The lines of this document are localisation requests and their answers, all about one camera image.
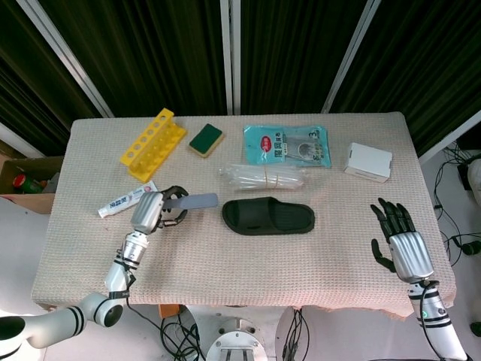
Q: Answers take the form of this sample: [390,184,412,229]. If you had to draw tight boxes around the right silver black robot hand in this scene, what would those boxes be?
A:
[370,197,436,283]

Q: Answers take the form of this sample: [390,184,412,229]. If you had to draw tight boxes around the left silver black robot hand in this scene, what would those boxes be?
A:
[129,184,190,235]

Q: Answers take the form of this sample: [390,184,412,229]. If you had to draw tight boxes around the grey scrubbing brush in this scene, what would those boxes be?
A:
[165,193,219,210]

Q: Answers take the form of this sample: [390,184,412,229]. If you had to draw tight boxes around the black rubber slipper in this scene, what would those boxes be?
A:
[221,196,316,236]

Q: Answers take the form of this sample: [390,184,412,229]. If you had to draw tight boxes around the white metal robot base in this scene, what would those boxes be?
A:
[180,304,301,361]

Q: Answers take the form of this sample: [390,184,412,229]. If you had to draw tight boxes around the white toothpaste tube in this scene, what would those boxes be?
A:
[97,180,158,219]

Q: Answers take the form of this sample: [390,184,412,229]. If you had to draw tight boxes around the yellow test tube rack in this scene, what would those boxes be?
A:
[119,108,188,184]

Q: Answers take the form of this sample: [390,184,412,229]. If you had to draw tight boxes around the green yellow sponge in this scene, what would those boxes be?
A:
[188,123,225,159]

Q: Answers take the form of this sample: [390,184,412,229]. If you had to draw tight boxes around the white cardboard box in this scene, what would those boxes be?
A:
[342,141,393,184]

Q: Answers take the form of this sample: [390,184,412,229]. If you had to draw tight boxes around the orange block under table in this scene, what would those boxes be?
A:
[159,303,182,321]

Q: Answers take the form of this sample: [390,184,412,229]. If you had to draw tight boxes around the clear plastic tube bundle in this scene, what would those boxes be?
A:
[219,162,306,193]

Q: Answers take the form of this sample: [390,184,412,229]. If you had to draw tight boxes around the brown cardboard box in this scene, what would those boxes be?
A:
[0,156,65,214]

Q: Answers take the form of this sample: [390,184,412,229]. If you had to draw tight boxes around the green bottle red cap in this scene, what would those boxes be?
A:
[13,173,48,195]

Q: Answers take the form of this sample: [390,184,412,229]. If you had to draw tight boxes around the teal cleaning cloth package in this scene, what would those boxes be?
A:
[243,123,333,169]

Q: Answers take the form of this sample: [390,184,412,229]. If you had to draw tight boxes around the beige waffle tablecloth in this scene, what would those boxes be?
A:
[30,111,461,320]

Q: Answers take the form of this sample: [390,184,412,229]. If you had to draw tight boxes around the dark green curtain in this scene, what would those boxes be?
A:
[37,0,228,118]
[240,0,371,115]
[330,0,481,157]
[0,0,110,157]

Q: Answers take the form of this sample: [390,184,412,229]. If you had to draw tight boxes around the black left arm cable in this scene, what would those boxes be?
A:
[108,246,138,302]

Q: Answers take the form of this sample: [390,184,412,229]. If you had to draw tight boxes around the black floor cable bundle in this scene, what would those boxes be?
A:
[281,306,313,361]
[126,296,207,361]

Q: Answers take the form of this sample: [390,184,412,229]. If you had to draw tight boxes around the white partition bottom rail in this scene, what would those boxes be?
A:
[0,122,46,159]
[418,108,481,166]

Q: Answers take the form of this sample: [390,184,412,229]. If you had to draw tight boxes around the white partition frame post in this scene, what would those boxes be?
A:
[17,0,115,118]
[321,0,383,114]
[219,0,242,116]

